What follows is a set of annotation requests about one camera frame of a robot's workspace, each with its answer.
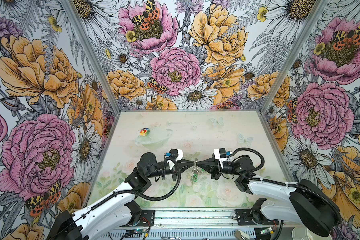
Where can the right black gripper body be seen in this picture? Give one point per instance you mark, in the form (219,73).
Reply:
(216,166)

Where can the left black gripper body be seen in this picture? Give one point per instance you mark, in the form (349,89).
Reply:
(174,166)

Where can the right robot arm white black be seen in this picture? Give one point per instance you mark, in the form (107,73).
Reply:
(300,203)

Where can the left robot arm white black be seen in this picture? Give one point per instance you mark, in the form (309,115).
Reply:
(119,208)

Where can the colourful small toy ball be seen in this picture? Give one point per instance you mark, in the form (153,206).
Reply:
(144,132)

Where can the white tape roll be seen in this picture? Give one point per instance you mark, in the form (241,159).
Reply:
(240,235)

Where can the white paper cup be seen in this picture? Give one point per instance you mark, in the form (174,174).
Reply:
(302,233)

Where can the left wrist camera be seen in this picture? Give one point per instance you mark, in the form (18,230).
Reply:
(175,154)

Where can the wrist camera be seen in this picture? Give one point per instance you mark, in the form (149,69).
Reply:
(222,157)
(175,154)

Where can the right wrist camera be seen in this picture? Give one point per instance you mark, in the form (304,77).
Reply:
(222,157)

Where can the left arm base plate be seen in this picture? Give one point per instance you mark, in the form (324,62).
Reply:
(144,218)

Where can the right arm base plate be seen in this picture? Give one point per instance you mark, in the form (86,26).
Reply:
(246,217)

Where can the aluminium front rail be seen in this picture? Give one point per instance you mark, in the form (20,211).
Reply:
(194,218)

